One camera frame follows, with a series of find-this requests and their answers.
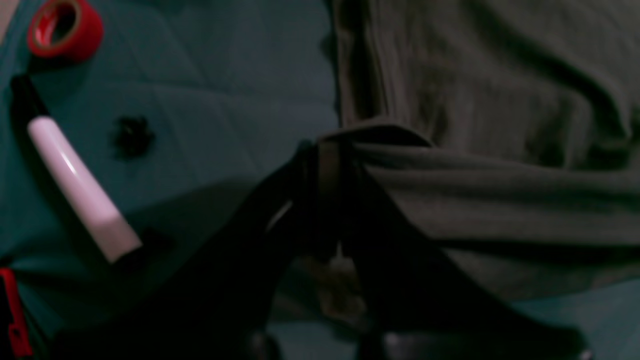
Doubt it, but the dark grey T-shirt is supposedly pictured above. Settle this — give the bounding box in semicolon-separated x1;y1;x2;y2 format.
327;0;639;300

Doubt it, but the orange black clamp tool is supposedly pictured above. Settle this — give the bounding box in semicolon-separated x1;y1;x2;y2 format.
0;268;34;360

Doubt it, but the small black plastic clip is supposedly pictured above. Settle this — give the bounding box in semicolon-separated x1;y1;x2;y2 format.
111;116;156;160

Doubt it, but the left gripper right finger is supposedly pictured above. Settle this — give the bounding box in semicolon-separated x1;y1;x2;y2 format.
320;141;591;360

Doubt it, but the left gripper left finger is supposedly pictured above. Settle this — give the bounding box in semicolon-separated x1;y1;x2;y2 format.
50;143;318;360

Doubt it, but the blue table cloth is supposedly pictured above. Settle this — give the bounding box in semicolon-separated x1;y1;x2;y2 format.
1;0;639;360

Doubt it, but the red tape roll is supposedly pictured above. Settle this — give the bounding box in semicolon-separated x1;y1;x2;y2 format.
27;0;105;63

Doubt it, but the white marker pen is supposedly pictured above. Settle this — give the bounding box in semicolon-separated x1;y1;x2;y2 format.
10;74;143;264

